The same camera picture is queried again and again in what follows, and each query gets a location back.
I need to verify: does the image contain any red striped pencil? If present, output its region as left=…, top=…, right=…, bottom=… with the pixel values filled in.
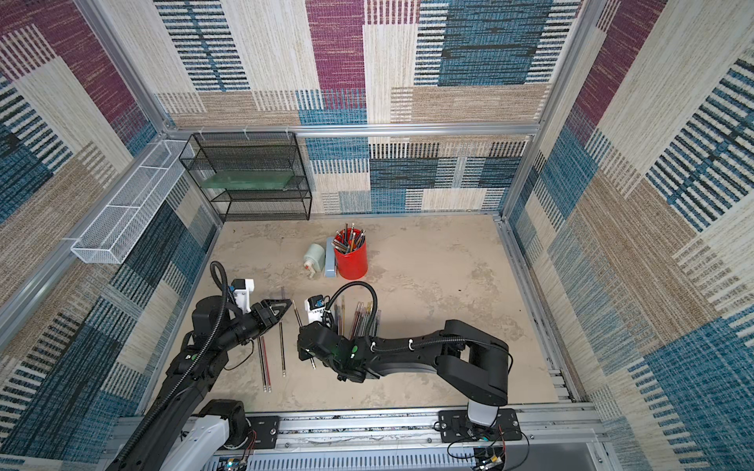
left=262, top=337, right=272, bottom=393

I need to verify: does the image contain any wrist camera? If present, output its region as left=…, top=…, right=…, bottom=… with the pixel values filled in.
left=230, top=279, right=255, bottom=314
left=306, top=294, right=327, bottom=324

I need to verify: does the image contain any light blue eraser box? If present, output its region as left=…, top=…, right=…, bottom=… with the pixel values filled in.
left=324, top=237, right=337, bottom=278

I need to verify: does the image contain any black striped pencil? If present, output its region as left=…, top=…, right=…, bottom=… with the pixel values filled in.
left=256, top=338, right=269, bottom=393
left=278, top=322, right=287, bottom=378

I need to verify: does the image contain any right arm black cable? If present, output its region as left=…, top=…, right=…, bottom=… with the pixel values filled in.
left=323, top=281, right=379, bottom=343

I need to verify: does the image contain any white wire mesh basket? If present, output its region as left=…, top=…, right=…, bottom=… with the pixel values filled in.
left=71, top=139, right=185, bottom=265

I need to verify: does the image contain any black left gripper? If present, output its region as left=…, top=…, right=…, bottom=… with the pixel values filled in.
left=216, top=298, right=292, bottom=353

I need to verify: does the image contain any green board on shelf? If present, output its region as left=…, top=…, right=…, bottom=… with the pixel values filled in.
left=200, top=171, right=295, bottom=190

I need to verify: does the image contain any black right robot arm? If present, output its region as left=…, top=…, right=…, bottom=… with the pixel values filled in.
left=298, top=320, right=512, bottom=428

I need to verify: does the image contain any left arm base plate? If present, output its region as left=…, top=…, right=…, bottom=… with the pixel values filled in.
left=241, top=415, right=281, bottom=451

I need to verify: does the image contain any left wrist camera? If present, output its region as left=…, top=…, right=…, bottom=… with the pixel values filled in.
left=230, top=279, right=255, bottom=314

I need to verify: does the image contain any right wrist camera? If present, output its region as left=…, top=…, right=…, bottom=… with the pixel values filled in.
left=306, top=294, right=327, bottom=324

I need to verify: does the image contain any red pencil holder cup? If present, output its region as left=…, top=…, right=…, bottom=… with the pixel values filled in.
left=332, top=228, right=368, bottom=281

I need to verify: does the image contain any black wire mesh shelf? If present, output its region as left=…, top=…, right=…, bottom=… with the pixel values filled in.
left=179, top=131, right=313, bottom=223

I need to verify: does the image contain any dark blue pencil clear cap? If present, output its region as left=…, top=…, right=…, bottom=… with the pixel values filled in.
left=355, top=302, right=370, bottom=337

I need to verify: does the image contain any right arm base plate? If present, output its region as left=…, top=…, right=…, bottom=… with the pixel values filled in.
left=433, top=408, right=523, bottom=444

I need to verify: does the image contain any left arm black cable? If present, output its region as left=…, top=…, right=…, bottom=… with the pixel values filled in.
left=117, top=260, right=237, bottom=466

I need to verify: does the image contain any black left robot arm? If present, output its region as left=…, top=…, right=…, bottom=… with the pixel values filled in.
left=108, top=296, right=293, bottom=470

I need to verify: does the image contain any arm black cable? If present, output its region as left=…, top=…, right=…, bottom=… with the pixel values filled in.
left=117, top=260, right=237, bottom=466
left=323, top=281, right=379, bottom=343

